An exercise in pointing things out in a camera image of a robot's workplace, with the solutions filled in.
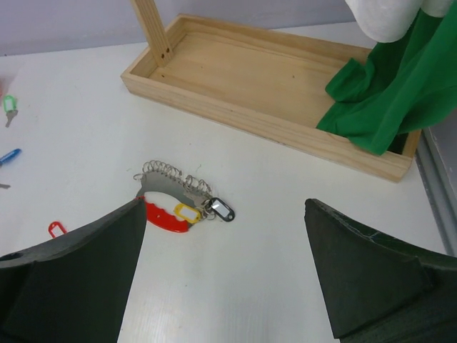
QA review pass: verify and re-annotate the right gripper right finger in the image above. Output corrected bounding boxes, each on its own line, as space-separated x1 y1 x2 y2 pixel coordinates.
304 199 456 342

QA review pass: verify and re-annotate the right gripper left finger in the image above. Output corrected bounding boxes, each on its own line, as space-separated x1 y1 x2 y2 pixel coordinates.
1 198 146 342

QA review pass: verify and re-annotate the red handled keyring holder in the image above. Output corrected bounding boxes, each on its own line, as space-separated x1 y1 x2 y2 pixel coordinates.
134 160 212 234

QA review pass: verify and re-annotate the yellow tag key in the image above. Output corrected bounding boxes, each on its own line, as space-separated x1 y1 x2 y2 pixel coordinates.
174 203 201 224

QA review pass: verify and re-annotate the black tag key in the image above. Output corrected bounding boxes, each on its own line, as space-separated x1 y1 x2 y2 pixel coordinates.
204 197 236 222

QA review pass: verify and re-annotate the red tag key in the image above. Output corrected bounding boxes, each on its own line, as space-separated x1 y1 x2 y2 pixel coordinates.
48 221 67 239

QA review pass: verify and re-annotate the blue tag key upper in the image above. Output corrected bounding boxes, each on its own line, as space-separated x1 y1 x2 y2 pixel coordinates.
0 149 21 166

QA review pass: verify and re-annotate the green tag key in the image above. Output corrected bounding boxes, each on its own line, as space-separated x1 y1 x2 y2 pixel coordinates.
3 94 18 128

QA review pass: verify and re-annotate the green shirt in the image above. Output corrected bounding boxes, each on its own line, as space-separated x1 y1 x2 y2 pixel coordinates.
317 1 456 155

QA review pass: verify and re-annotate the wooden clothes rack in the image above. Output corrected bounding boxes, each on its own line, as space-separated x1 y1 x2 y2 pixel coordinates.
121 1 421 182

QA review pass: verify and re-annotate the white towel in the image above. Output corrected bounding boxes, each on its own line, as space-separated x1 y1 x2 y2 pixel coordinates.
345 0 453 43

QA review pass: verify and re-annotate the aluminium rail frame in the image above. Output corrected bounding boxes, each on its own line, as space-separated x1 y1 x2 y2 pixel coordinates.
416 129 456 256

